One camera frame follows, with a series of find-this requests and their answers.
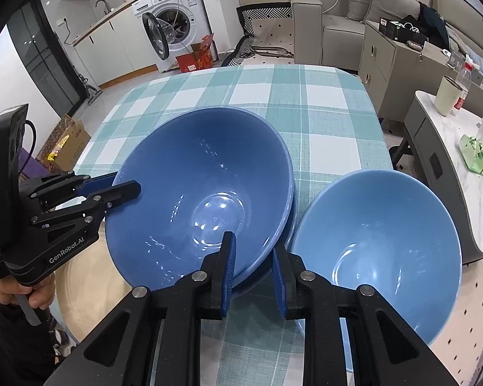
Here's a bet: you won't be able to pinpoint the brown cardboard box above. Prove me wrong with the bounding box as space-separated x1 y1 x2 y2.
44 117 92 171

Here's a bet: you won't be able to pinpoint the yellow snack packet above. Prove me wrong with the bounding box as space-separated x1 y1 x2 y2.
44 134 71 161

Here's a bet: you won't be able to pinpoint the grey side cabinet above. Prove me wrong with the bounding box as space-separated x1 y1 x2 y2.
358 20 473 127

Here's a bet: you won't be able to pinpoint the black box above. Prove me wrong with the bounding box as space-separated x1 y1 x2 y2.
378 17 427 43

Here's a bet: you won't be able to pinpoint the grey sofa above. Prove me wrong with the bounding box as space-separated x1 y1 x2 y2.
290 0 483 97

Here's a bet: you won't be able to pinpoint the white marble coffee table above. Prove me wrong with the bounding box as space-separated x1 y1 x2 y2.
404 88 483 266

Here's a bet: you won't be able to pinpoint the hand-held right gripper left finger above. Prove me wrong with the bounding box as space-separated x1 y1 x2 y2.
44 231 237 386

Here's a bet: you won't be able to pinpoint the green tissue pack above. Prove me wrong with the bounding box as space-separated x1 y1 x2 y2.
459 133 483 175

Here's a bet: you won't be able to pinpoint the white kitchen base cabinets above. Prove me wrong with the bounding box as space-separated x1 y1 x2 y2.
70 2 164 89

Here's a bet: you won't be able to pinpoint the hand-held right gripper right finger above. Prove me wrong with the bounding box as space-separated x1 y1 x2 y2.
271 245 457 386

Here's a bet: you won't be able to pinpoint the blue bowl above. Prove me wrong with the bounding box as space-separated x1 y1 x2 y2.
231 191 298 296
287 169 463 344
105 106 294 290

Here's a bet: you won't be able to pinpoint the plastic bottle with red cap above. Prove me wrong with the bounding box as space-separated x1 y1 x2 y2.
453 62 476 111

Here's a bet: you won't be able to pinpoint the red cardboard box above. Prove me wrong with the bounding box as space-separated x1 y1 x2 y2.
175 33 220 74

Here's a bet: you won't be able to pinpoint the stick vacuum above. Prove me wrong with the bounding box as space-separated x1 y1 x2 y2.
78 73 103 107

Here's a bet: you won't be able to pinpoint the teal checked tablecloth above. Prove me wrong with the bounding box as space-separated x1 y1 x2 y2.
70 64 395 386

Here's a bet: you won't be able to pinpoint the cream cup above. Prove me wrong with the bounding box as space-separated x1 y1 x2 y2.
434 76 461 117

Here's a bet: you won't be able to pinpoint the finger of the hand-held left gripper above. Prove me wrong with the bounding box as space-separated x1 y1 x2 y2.
30 180 142 233
18 171 118 212

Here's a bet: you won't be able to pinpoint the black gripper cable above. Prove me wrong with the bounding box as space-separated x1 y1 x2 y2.
18 120 39 178

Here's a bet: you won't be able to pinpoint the patterned flat cardboard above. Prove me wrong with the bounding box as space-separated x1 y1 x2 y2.
36 115 71 157

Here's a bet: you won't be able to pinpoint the dark jacket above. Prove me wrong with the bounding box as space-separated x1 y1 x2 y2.
402 2 451 49

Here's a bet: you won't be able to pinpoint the person's left forearm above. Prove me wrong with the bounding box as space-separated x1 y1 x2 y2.
0 301 79 386

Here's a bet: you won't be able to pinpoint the white washing machine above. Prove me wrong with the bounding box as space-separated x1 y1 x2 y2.
132 0 218 74

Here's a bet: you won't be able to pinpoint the beige plate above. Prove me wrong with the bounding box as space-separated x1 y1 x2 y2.
57 225 154 343

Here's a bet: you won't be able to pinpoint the person's left hand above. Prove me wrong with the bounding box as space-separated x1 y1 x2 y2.
0 273 57 310

